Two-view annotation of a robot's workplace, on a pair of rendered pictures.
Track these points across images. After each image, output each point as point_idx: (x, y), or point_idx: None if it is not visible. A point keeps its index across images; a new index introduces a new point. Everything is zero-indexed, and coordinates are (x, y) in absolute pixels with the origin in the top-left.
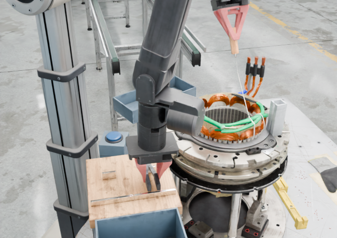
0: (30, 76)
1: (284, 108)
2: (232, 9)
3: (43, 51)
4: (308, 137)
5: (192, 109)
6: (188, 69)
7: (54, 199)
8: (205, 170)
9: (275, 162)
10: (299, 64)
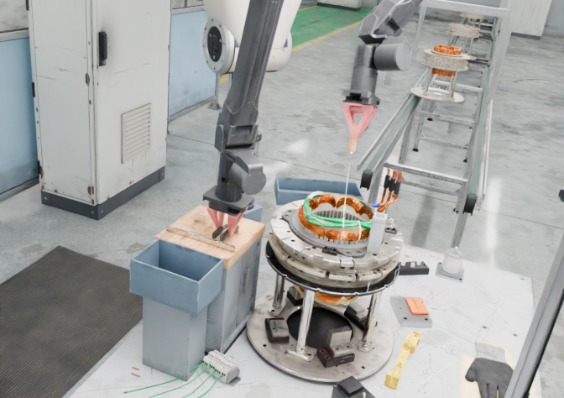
0: (313, 176)
1: (381, 222)
2: (356, 107)
3: None
4: (507, 324)
5: (246, 166)
6: (509, 237)
7: None
8: (281, 251)
9: (352, 275)
10: None
